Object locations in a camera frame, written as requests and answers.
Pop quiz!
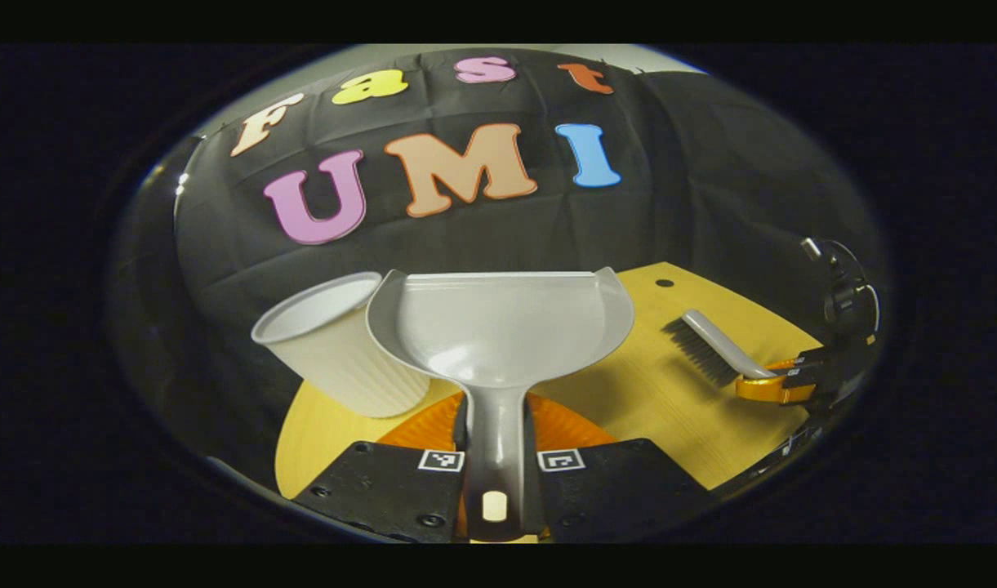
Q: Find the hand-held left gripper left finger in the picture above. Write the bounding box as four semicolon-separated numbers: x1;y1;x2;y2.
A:
292;392;468;544

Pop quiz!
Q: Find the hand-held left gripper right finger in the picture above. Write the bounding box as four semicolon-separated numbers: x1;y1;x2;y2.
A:
524;394;711;541

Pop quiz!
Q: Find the small grey broom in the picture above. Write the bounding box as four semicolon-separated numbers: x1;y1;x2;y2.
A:
664;309;781;389

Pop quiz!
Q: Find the grey plastic dustpan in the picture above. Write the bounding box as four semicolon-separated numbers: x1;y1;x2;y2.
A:
366;267;635;542

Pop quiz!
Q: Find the wooden desktop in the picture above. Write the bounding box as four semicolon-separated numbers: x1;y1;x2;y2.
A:
275;261;826;499

